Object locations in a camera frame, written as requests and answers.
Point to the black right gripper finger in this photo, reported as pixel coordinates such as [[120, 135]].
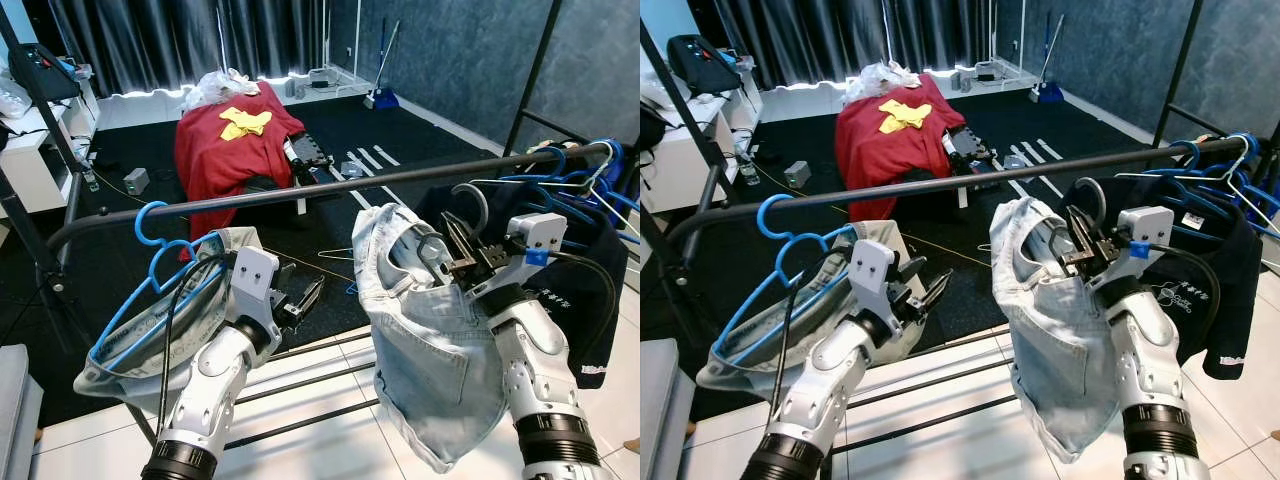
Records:
[[1075, 228], [453, 235], [467, 238], [1088, 230]]

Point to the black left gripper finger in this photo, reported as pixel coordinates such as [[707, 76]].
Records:
[[299, 289], [935, 295], [313, 300], [914, 276]]

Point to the blue denim shorts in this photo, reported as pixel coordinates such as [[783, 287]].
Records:
[[1060, 350], [430, 360]]

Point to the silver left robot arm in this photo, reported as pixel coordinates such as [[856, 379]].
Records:
[[820, 385], [210, 390]]

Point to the white plastic hanger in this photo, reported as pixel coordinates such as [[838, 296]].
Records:
[[500, 182], [1140, 177]]

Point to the grey shorts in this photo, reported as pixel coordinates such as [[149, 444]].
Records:
[[880, 235], [240, 245]]

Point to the black metal clothes rack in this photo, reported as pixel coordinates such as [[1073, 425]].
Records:
[[950, 184], [300, 191]]

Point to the navy polo shirt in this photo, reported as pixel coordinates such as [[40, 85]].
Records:
[[1230, 300], [590, 300]]

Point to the red cloth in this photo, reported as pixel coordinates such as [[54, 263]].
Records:
[[880, 160], [220, 165]]

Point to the black electronic equipment box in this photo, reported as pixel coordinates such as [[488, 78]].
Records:
[[970, 150], [310, 155]]

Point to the small grey box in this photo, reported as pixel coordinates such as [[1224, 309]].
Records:
[[797, 175], [136, 182]]

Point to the yellow cloth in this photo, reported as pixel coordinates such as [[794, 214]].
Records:
[[245, 122], [905, 115]]

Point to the clear water bottle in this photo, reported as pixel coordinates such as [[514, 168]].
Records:
[[92, 180], [752, 172]]

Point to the white plastic bag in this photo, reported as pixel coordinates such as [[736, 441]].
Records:
[[880, 80], [220, 88]]

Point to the grey upholstered ottoman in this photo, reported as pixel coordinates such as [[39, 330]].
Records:
[[18, 410], [665, 410]]

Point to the white shelf unit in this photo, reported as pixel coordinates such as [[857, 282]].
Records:
[[690, 160], [30, 160]]

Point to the dark pleated curtain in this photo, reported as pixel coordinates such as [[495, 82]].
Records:
[[850, 35], [180, 40]]

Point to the dark bag with blue trim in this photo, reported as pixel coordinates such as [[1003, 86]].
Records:
[[705, 62], [45, 70]]

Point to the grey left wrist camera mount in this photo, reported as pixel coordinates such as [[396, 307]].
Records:
[[872, 272], [255, 280]]

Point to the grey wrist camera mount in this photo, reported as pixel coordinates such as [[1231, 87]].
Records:
[[872, 272], [1148, 225], [255, 280], [535, 232]]

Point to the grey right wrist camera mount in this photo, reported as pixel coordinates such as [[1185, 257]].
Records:
[[1148, 225], [535, 232]]

